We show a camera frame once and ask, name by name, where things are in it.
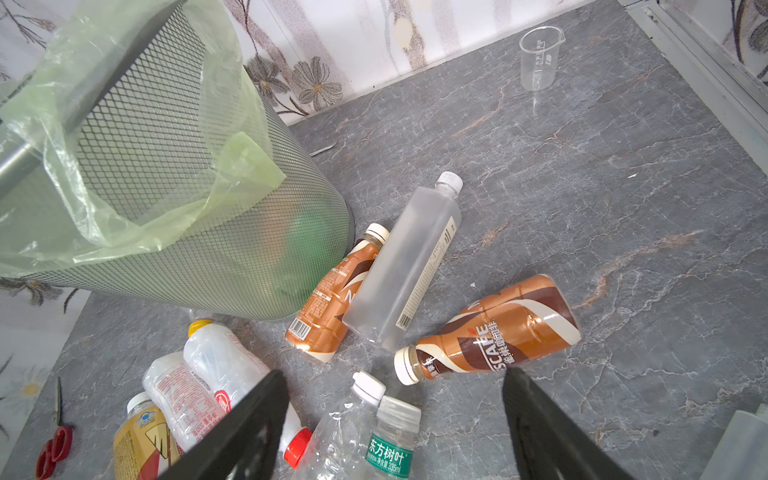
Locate clear bottle red cap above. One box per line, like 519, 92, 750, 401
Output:
183, 322, 312, 469
142, 352, 225, 453

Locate clear bottle red cap lower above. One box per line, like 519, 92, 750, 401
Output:
142, 352, 225, 453

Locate frosted clear square bottle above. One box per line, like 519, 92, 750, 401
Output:
343, 171, 463, 353

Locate red label yellow cap bottle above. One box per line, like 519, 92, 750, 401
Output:
187, 319, 214, 338

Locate orange brown coffee bottle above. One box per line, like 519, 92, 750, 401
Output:
285, 223, 389, 363

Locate green plastic bin liner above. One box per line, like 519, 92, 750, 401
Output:
1, 1, 286, 277

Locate red handled scissors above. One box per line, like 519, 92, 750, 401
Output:
35, 378, 73, 480

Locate clear bottle red cap upper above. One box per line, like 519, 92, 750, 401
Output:
183, 322, 312, 469

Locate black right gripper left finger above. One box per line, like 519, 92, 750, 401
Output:
161, 370, 289, 480

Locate yellow red label tea bottle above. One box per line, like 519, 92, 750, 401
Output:
113, 392, 182, 480

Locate clear crushed water bottle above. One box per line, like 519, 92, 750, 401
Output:
291, 371, 386, 479

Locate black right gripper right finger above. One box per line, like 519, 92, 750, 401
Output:
502, 368, 631, 479

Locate brown swirl coffee bottle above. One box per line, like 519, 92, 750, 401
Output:
393, 275, 582, 386

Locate green label water bottle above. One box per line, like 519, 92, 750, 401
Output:
351, 395, 422, 479

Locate green mesh waste bin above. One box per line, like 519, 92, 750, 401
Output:
0, 0, 355, 321

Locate clear plastic measuring cup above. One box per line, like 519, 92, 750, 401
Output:
519, 26, 566, 92

